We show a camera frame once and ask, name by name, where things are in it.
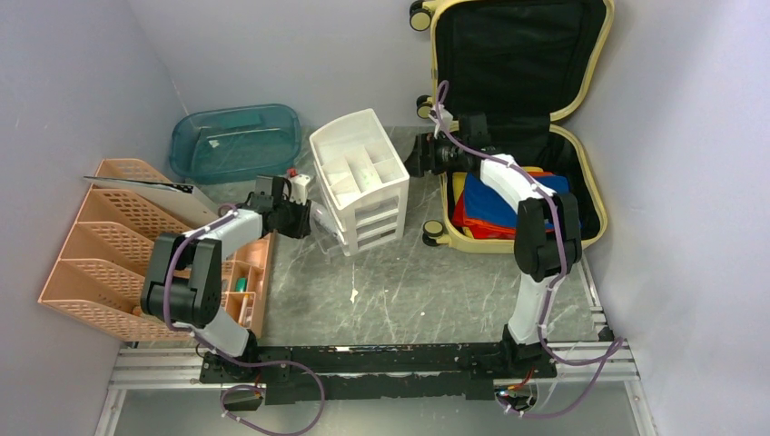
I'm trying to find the orange mesh file organizer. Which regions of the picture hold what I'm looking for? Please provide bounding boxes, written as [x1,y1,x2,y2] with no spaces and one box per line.
[36,158,277,343]

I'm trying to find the blue cloth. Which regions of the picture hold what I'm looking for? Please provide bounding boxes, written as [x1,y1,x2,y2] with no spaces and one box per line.
[463,174,571,230]

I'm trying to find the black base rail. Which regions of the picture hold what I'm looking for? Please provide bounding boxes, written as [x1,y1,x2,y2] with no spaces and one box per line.
[199,340,558,405]

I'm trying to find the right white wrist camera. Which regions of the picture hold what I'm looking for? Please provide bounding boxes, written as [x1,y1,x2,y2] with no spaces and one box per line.
[429,104,457,137]

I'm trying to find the teal plastic bin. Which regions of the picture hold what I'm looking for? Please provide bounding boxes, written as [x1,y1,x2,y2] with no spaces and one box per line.
[168,104,302,184]

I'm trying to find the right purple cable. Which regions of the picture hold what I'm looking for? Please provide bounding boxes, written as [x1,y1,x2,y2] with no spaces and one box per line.
[434,79,627,421]

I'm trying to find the yellow folded cloth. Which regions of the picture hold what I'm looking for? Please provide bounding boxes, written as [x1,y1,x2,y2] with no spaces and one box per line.
[446,165,552,213]

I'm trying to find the white plastic drawer unit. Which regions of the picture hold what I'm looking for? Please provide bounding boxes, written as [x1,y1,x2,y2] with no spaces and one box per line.
[309,108,410,257]

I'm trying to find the grey folder in organizer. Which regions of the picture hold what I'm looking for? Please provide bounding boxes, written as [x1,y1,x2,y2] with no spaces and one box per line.
[84,176,219,227]

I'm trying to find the red cloth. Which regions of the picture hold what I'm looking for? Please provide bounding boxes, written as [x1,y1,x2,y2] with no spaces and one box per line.
[449,172,517,240]

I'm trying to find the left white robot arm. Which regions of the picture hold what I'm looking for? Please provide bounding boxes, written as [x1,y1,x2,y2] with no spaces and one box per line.
[140,174,311,382]

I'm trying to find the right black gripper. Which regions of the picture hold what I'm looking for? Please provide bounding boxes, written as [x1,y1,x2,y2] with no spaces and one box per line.
[397,133,468,178]

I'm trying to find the yellow hard-shell suitcase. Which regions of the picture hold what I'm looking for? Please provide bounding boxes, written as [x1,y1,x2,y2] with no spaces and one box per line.
[409,1,616,253]

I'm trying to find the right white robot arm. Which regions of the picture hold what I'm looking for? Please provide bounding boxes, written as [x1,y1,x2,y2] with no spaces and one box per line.
[407,109,582,377]

